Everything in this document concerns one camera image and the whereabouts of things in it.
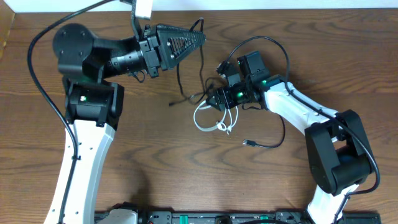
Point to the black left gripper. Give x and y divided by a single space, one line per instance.
149 45

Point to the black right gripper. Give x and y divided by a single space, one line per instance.
221 93

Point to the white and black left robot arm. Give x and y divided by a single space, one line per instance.
94 105

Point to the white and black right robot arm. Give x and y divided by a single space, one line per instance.
339 155

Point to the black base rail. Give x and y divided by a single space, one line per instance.
270 217

